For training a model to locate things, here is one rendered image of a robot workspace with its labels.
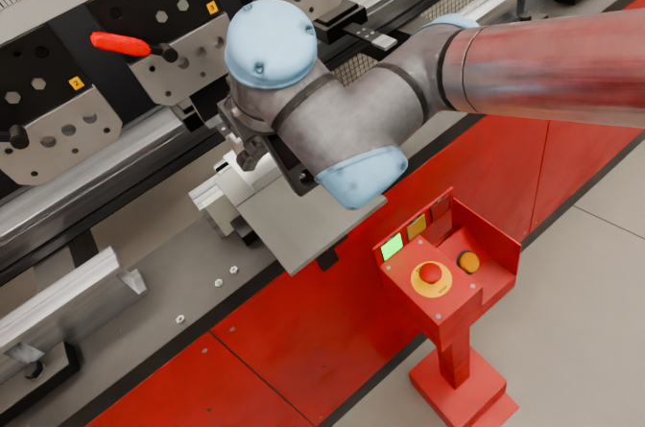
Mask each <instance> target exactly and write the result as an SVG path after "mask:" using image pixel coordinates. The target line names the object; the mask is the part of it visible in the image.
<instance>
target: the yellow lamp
mask: <svg viewBox="0 0 645 427"><path fill-rule="evenodd" d="M425 228H426V222H425V214H423V215H422V216H420V217H419V218H418V219H417V220H415V221H414V222H413V223H412V224H410V225H409V226H407V232H408V237H409V241H411V240H412V239H413V238H414V237H416V236H417V235H418V234H419V233H421V232H422V231H423V230H424V229H425Z"/></svg>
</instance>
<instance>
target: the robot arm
mask: <svg viewBox="0 0 645 427"><path fill-rule="evenodd" d="M317 54H318V49H317V38H316V33H315V30H314V27H313V25H312V23H311V21H310V20H309V18H308V17H307V16H306V14H305V13H304V12H303V11H301V10H300V9H299V8H297V7H296V6H294V5H292V4H290V3H288V2H285V1H282V0H257V1H254V2H251V3H249V4H248V5H246V6H244V7H243V8H242V9H241V10H240V11H239V12H238V13H236V14H235V15H234V17H233V18H232V20H231V22H230V24H229V26H228V30H227V46H226V50H225V61H226V65H227V69H228V76H227V77H226V80H227V84H228V85H229V87H230V91H229V92H228V93H227V97H226V98H225V99H224V100H222V101H221V102H219V103H218V104H217V106H218V111H219V116H220V118H221V119H222V121H223V122H224V123H225V125H226V126H227V128H228V129H229V130H231V132H232V133H233V135H234V136H235V137H236V139H237V138H239V137H240V138H241V140H240V141H239V142H237V141H236V140H235V139H234V138H232V137H231V136H230V135H229V136H228V137H227V142H228V144H229V146H230V147H231V148H232V150H233V151H234V153H235V154H236V163H237V164H238V166H239V167H240V168H241V170H242V171H243V172H252V171H254V170H255V169H256V168H255V167H256V166H257V163H258V162H259V160H261V159H262V157H263V156H264V155H265V154H267V153H269V154H270V155H271V157H272V158H273V160H274V161H275V164H276V165H277V167H278V168H279V170H280V172H281V173H282V175H283V176H284V177H285V179H286V180H287V182H288V183H289V185H290V187H291V188H292V190H293V191H294V193H296V194H297V195H298V196H299V197H303V196H304V195H306V194H307V193H308V192H310V191H311V190H313V189H314V188H315V187H317V186H318V185H320V184H321V185H322V186H323V187H324V188H325V189H326V190H327V191H328V192H329V193H330V194H331V195H332V196H333V197H334V198H335V200H336V201H337V202H338V203H339V204H340V205H341V206H342V207H344V208H345V209H348V210H358V209H360V208H362V207H364V206H365V205H367V204H368V203H370V202H371V201H373V200H374V199H375V198H376V197H378V196H379V195H380V194H381V193H382V192H384V191H385V190H386V189H387V188H388V187H389V186H390V185H392V184H393V183H394V182H395V181H396V180H397V179H398V178H399V176H400V175H401V174H403V173H404V171H405V170H406V169H407V167H408V160H407V158H406V157H405V155H404V154H403V153H402V149H401V148H400V146H401V145H402V144H403V143H404V142H406V141H407V140H408V139H409V138H410V137H411V136H412V135H413V134H414V133H415V132H416V131H417V130H419V129H420V128H421V127H422V126H423V125H424V124H425V123H426V122H427V121H428V120H430V119H431V118H432V117H433V116H434V115H435V114H436V113H438V112H439V111H442V110H447V111H457V112H458V111H459V112H468V113H480V114H490V115H501V116H512V117H523V118H534V119H544V120H556V121H566V122H577V123H589V124H599V125H610V126H621V127H632V128H642V129H645V8H642V9H633V10H624V11H616V12H599V13H591V14H582V15H573V16H566V17H557V18H548V19H540V20H531V21H522V22H514V23H505V24H496V25H488V26H479V25H478V24H477V23H476V22H475V21H474V20H472V19H471V18H465V17H463V16H461V15H460V14H458V13H449V14H445V15H442V16H440V17H438V18H437V19H435V20H434V21H432V22H431V23H428V24H426V25H424V26H422V27H421V28H419V29H418V30H417V31H415V32H414V33H413V34H412V35H411V37H410V38H409V39H408V40H407V41H405V42H404V43H403V44H402V45H400V46H399V47H398V48H397V49H395V50H394V51H393V52H391V53H390V54H389V55H388V56H386V57H385V58H384V59H382V60H381V61H380V62H379V63H377V64H376V65H375V66H374V67H373V68H372V69H371V70H370V71H368V72H367V73H366V74H364V75H363V76H362V77H361V78H359V79H358V80H357V81H356V82H354V83H353V84H351V85H350V86H349V87H348V88H345V87H344V86H343V85H342V84H341V83H340V82H339V81H338V80H337V79H336V78H335V76H334V75H333V74H332V73H331V72H330V71H329V70H328V69H327V68H326V67H325V66H324V64H323V63H322V62H321V61H320V60H319V59H318V58H317ZM229 93H230V94H229ZM228 94H229V95H228ZM222 113H223V114H222Z"/></svg>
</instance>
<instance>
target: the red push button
mask: <svg viewBox="0 0 645 427"><path fill-rule="evenodd" d="M419 277H420V278H421V280H423V281H424V282H426V283H428V284H435V283H436V282H438V281H439V280H440V279H441V278H442V269H441V268H440V266H438V265H437V264H435V263H425V264H423V265H422V266H421V267H420V269H419Z"/></svg>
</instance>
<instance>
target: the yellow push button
mask: <svg viewBox="0 0 645 427"><path fill-rule="evenodd" d="M459 265H460V267H461V269H462V270H463V271H465V272H467V273H472V272H475V271H476V270H477V269H478V268H479V259H478V257H477V256H476V255H475V254H474V253H472V252H467V253H464V254H462V255H461V256H460V259H459Z"/></svg>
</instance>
